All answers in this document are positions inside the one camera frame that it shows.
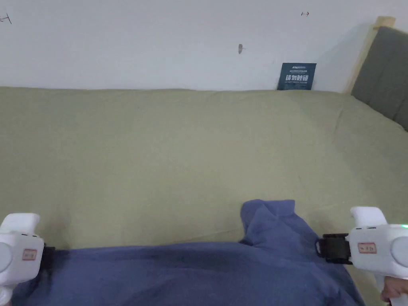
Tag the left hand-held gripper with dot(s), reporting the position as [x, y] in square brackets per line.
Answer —
[16, 251]

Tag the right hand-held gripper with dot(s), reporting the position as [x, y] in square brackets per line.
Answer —
[376, 248]

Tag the dark blue shirt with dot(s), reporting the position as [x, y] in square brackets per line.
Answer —
[197, 271]

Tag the person's right hand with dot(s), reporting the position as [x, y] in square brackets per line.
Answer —
[395, 287]

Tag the bed with pale green sheet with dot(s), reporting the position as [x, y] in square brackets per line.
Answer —
[159, 153]

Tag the grey padded headboard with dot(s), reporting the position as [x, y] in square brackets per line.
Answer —
[385, 70]

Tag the dark blue sign card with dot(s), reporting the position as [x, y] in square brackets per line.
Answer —
[296, 76]

